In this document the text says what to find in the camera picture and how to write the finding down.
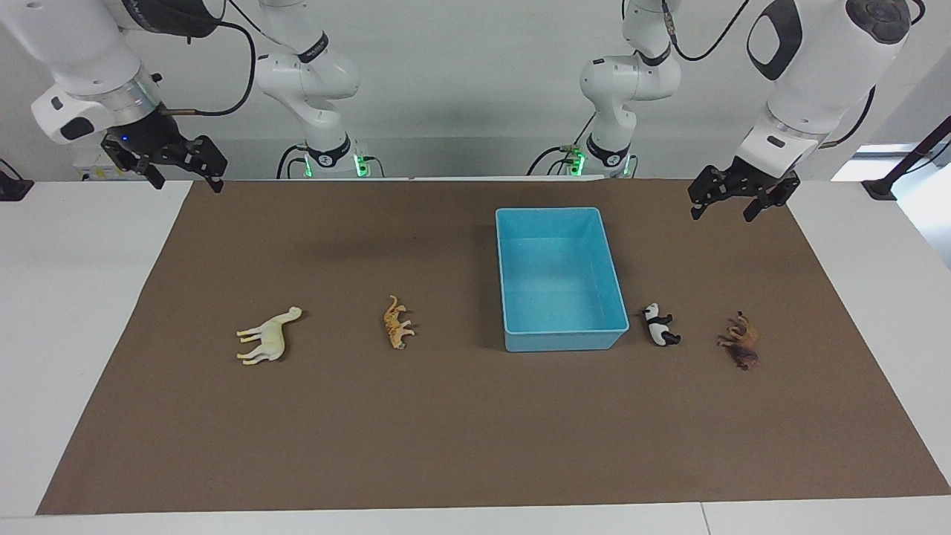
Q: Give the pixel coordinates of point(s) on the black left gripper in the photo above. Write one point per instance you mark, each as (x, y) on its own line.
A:
(743, 182)

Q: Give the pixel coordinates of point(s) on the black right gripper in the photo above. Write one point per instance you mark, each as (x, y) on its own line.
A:
(163, 145)

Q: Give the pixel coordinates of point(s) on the black white panda toy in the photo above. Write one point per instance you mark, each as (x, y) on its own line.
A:
(657, 325)

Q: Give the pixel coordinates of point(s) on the brown lion toy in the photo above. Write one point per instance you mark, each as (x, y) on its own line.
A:
(743, 345)

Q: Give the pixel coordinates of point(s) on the cream camel toy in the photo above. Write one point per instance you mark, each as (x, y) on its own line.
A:
(271, 338)

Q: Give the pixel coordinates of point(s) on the orange striped tiger toy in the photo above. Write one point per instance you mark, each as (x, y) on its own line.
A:
(396, 325)

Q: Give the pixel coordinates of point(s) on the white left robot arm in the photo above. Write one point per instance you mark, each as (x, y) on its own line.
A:
(817, 67)

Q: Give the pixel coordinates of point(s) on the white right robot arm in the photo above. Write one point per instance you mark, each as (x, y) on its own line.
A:
(82, 52)

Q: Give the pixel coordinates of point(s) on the white background box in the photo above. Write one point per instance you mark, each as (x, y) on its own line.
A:
(93, 167)

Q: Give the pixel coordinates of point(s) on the light blue storage box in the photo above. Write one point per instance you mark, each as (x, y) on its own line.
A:
(557, 282)

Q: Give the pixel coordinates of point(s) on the black table clamp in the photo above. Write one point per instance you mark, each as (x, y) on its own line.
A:
(13, 187)

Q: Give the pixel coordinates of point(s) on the black angled stand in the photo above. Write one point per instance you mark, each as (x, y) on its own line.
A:
(903, 163)

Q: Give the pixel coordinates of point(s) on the brown table mat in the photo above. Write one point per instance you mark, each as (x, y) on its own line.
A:
(446, 431)

